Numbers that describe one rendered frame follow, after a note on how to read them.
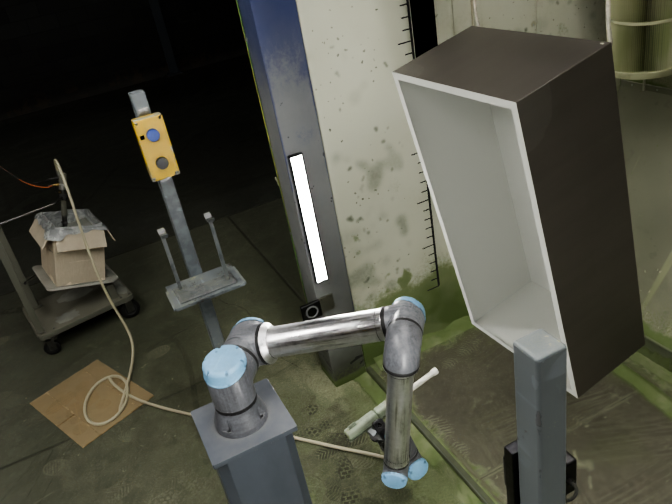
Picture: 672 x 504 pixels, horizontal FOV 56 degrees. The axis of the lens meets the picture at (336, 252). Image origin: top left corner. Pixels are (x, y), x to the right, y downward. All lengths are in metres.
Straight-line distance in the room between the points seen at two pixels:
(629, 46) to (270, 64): 1.56
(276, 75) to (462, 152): 0.79
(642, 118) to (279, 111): 1.87
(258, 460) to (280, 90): 1.41
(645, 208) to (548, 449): 2.57
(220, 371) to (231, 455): 0.29
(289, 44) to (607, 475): 2.10
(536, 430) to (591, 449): 2.01
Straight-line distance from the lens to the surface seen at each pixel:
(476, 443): 2.92
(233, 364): 2.15
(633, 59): 3.16
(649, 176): 3.46
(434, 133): 2.38
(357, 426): 2.75
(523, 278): 2.96
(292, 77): 2.64
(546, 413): 0.90
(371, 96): 2.81
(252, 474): 2.33
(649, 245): 3.37
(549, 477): 0.99
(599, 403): 3.12
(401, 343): 1.99
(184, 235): 2.89
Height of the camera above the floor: 2.17
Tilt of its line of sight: 29 degrees down
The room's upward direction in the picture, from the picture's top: 11 degrees counter-clockwise
